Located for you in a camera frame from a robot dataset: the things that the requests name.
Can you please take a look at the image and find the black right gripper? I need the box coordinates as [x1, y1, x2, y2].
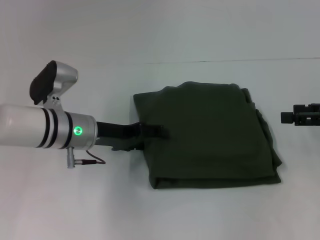
[280, 102, 320, 127]

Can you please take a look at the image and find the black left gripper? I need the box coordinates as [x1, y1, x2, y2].
[95, 120, 169, 153]

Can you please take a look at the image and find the dark green shirt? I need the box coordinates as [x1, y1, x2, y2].
[132, 81, 284, 191]

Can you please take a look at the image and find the left arm silver cable connector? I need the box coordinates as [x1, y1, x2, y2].
[65, 146, 107, 170]

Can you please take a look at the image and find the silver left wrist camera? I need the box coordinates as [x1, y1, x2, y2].
[29, 59, 79, 109]

